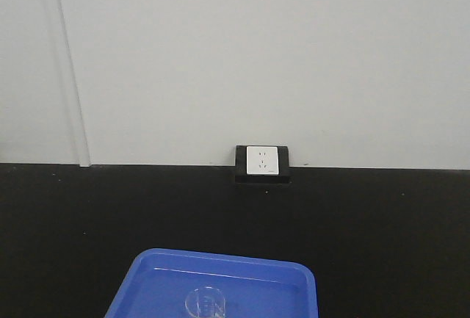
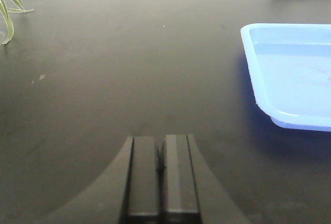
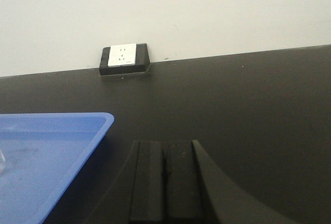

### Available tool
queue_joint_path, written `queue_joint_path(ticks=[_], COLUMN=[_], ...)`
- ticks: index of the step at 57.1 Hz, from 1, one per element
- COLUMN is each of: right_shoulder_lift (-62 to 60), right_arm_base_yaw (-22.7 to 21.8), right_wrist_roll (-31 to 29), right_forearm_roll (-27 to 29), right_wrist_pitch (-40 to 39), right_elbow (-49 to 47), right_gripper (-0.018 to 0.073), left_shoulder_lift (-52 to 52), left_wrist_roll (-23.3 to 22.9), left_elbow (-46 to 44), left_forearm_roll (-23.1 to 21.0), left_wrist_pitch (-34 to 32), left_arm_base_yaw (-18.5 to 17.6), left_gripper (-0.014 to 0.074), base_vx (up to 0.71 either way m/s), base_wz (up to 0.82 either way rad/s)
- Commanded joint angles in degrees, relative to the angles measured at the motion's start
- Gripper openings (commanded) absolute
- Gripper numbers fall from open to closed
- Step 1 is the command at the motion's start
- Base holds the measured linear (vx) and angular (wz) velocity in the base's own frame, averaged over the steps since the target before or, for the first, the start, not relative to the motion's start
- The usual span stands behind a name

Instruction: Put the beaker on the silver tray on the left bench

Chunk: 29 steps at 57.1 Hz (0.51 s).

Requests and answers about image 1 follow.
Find clear glass beaker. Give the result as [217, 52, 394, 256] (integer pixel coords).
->
[185, 286, 226, 318]

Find blue plastic tray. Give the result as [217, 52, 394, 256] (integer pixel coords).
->
[106, 248, 319, 317]

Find black socket mounting box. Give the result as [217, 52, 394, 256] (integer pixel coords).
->
[234, 145, 291, 185]

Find white wall power socket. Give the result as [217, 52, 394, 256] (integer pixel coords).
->
[246, 146, 279, 176]

